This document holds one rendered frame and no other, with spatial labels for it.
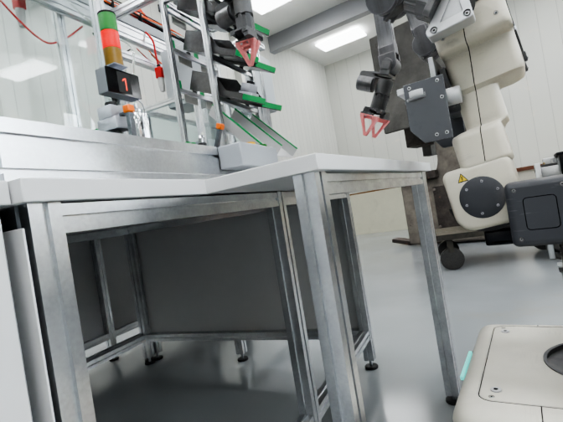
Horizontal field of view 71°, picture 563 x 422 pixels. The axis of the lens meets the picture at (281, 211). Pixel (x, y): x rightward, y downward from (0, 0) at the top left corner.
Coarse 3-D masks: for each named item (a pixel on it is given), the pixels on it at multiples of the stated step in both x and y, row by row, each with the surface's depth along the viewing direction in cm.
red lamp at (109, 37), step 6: (102, 30) 112; (108, 30) 112; (114, 30) 113; (102, 36) 112; (108, 36) 112; (114, 36) 113; (102, 42) 113; (108, 42) 112; (114, 42) 112; (102, 48) 113; (120, 48) 114
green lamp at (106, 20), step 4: (104, 12) 112; (108, 12) 112; (100, 16) 112; (104, 16) 112; (108, 16) 112; (112, 16) 113; (100, 20) 112; (104, 20) 112; (108, 20) 112; (112, 20) 113; (100, 24) 112; (104, 24) 112; (108, 24) 112; (112, 24) 113; (116, 24) 114; (100, 28) 113; (104, 28) 112; (112, 28) 113; (116, 28) 114
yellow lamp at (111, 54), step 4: (104, 48) 112; (108, 48) 112; (112, 48) 112; (116, 48) 113; (104, 52) 112; (108, 52) 112; (112, 52) 112; (116, 52) 113; (120, 52) 114; (104, 56) 113; (108, 56) 112; (112, 56) 112; (116, 56) 113; (120, 56) 113; (108, 60) 112; (112, 60) 112; (116, 60) 112; (120, 60) 113
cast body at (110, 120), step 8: (104, 104) 95; (112, 104) 95; (104, 112) 94; (112, 112) 93; (120, 112) 95; (104, 120) 94; (112, 120) 93; (120, 120) 93; (104, 128) 94; (112, 128) 93; (120, 128) 94
